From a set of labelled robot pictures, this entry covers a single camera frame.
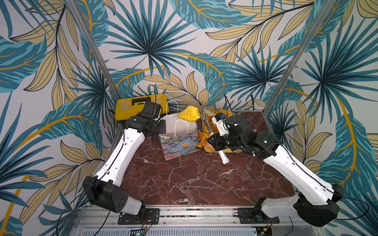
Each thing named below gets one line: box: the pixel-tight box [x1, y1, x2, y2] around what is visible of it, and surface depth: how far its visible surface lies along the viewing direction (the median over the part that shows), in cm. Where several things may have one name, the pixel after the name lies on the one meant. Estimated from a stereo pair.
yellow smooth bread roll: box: [177, 105, 201, 123], surface depth 72 cm
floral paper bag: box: [158, 113, 198, 162], surface depth 85 cm
